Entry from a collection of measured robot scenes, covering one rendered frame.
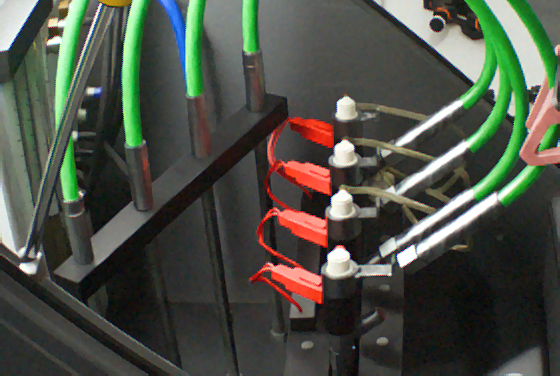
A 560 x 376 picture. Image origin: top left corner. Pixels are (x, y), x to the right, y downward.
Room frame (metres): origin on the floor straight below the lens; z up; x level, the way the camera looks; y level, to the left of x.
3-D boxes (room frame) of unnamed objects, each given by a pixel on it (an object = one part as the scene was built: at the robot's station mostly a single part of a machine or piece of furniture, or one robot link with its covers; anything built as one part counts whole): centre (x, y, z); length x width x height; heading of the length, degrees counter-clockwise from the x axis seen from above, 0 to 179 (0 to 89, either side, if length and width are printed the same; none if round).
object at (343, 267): (0.78, -0.04, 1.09); 0.02 x 0.02 x 0.03
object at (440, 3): (1.50, -0.26, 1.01); 0.23 x 0.11 x 0.06; 174
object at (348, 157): (0.94, -0.05, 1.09); 0.02 x 0.02 x 0.03
